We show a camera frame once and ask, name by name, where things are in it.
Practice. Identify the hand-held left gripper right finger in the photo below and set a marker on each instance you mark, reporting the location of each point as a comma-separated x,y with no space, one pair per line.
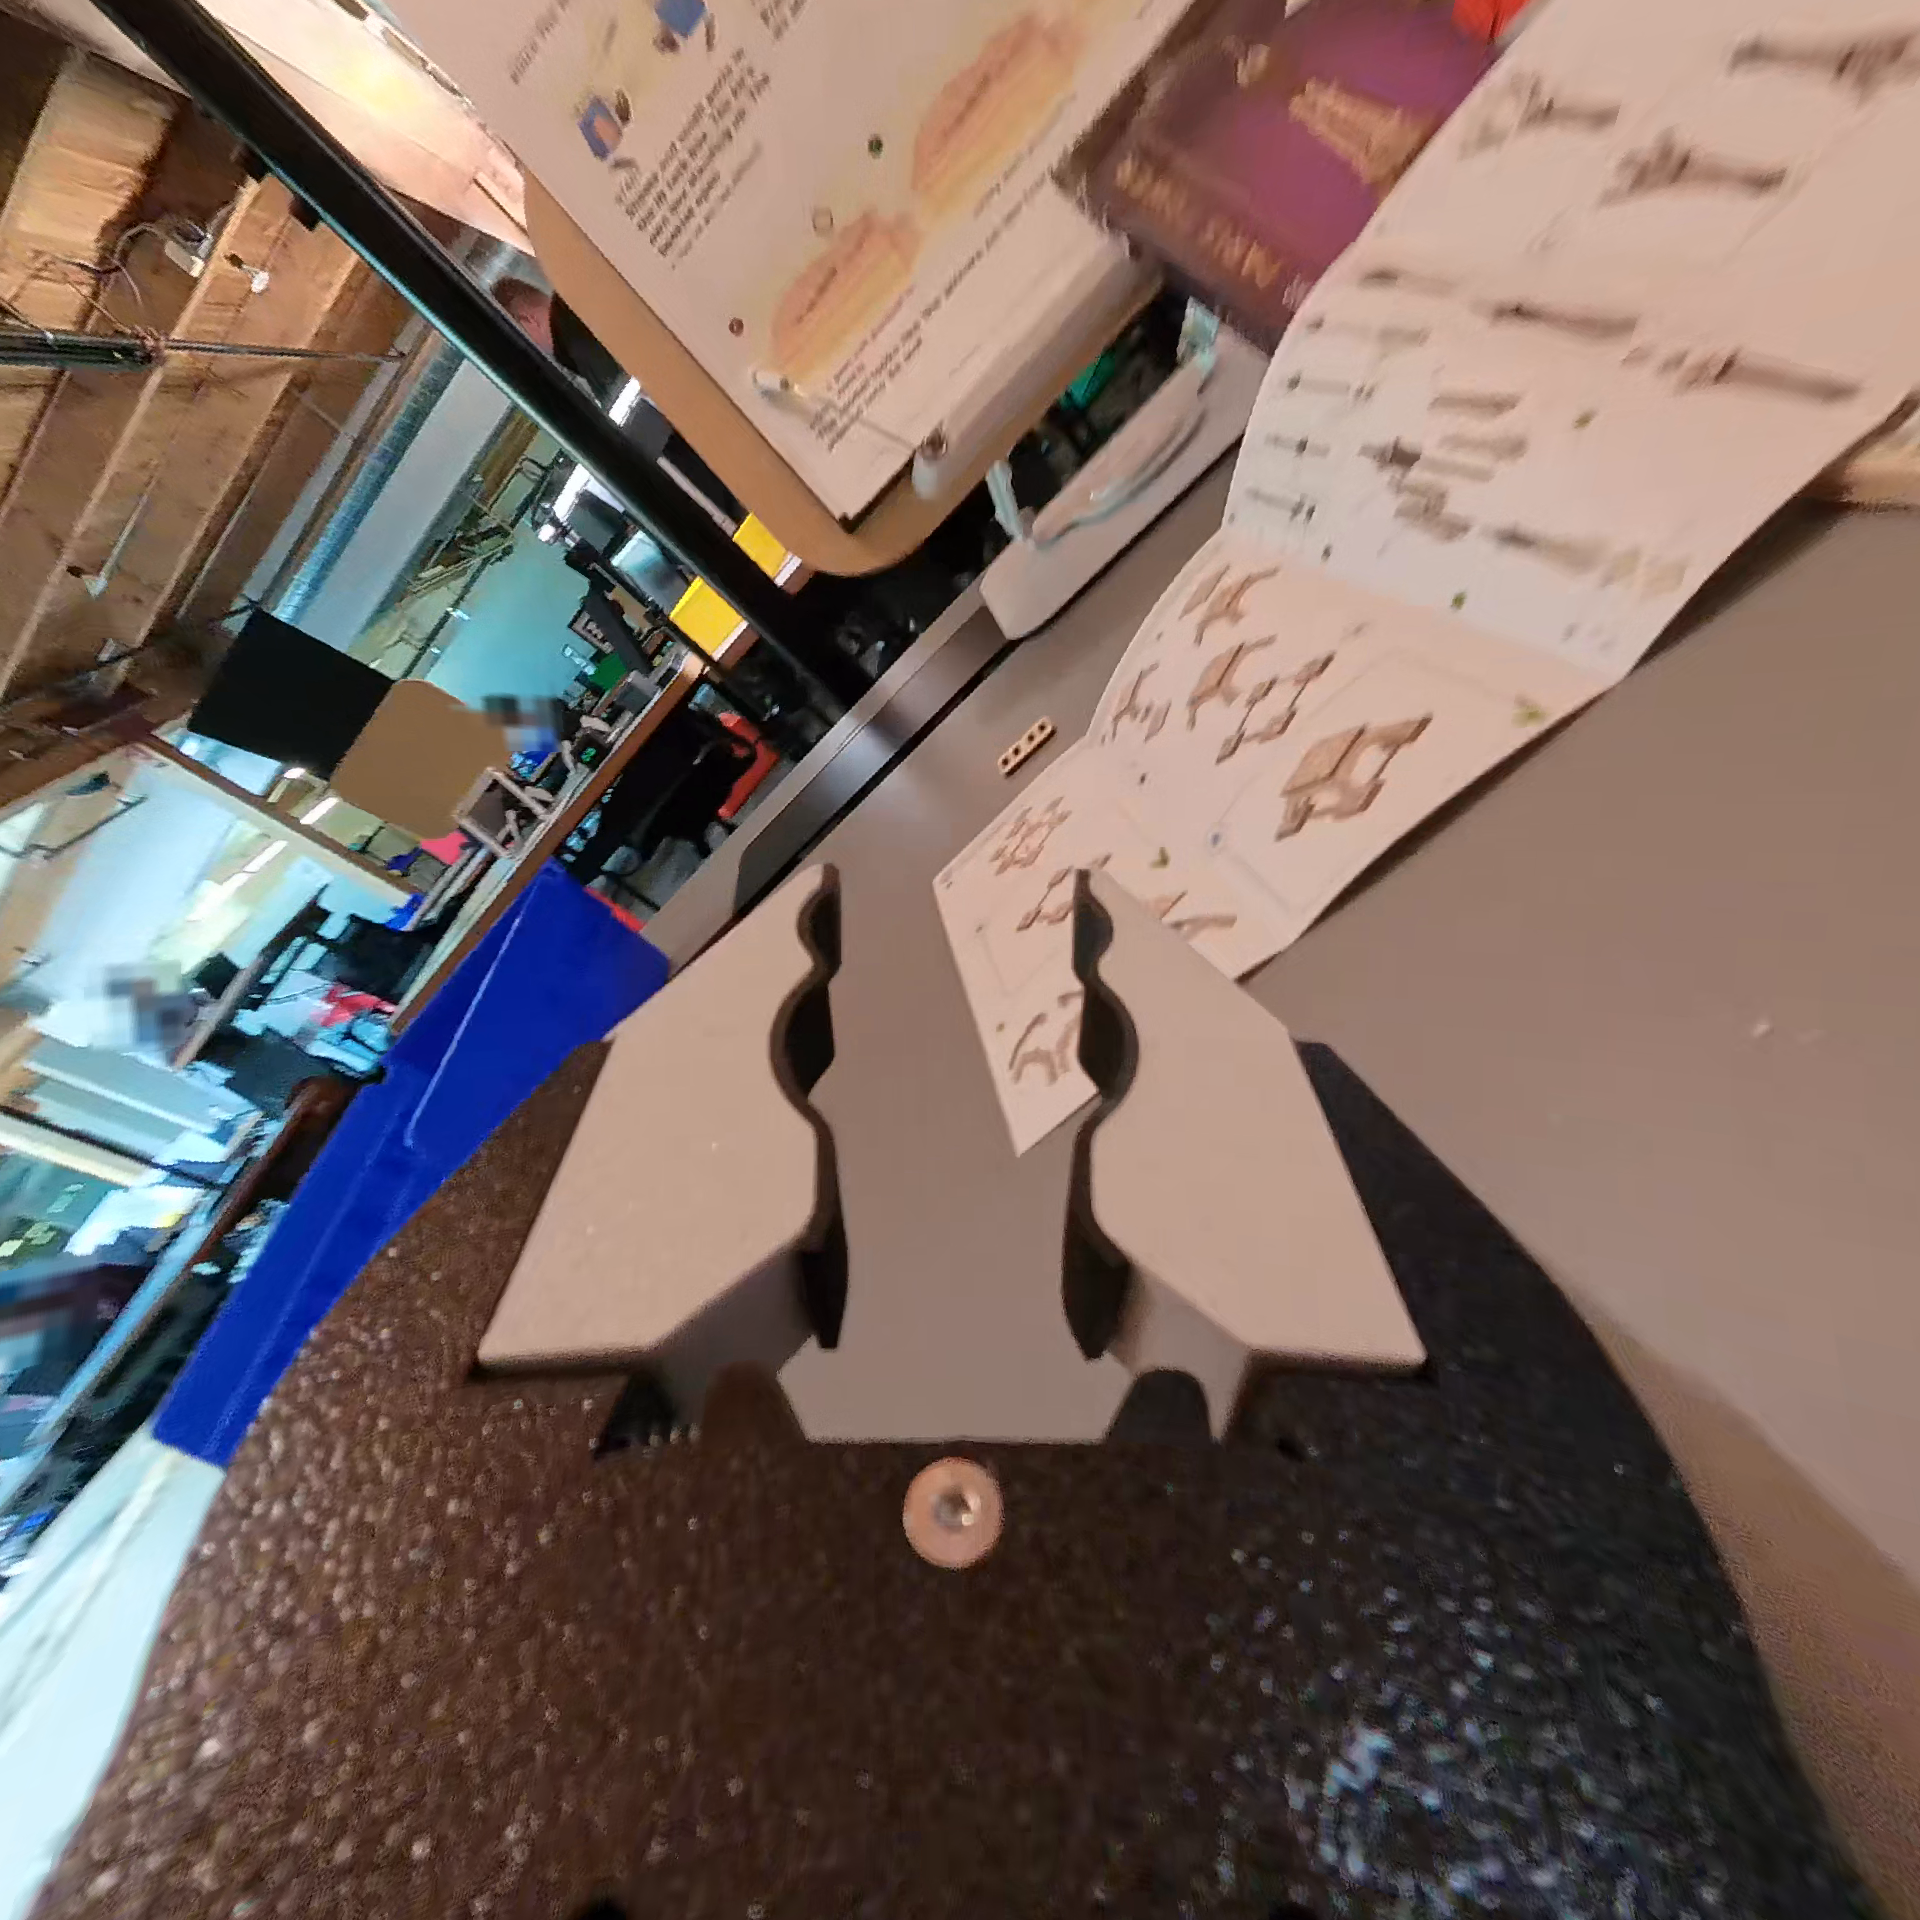
1243,1229

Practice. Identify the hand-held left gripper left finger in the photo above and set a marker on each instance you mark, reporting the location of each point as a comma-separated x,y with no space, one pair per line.
644,1229

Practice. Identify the grey desk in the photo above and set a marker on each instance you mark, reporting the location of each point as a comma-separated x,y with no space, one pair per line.
1499,1124

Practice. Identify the white top wooden-edge desk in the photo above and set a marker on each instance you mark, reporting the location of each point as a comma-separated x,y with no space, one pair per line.
75,1576

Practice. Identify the printed task sheet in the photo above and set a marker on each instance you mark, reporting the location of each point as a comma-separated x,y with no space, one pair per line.
840,149

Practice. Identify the blue plastic bin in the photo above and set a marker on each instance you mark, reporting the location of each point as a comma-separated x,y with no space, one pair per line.
451,1078

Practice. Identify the red orange bag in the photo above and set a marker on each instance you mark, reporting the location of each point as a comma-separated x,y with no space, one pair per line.
744,756

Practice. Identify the small ladder-shaped wooden piece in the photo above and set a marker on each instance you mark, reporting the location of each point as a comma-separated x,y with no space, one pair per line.
1027,744

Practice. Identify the yellow bin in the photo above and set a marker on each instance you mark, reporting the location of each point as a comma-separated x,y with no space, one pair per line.
708,618
768,546

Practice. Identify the folded assembly instruction sheet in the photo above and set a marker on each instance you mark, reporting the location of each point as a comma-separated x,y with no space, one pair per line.
1440,628

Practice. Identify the black monitor screen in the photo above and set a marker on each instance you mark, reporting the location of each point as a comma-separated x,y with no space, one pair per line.
284,697

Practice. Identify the plywood clipboard stand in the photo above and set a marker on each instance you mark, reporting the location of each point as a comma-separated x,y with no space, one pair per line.
810,537

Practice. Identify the black pole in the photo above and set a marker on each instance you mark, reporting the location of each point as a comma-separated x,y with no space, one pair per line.
451,283

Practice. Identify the purple model kit card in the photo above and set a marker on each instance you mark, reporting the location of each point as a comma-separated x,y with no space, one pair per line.
1275,165

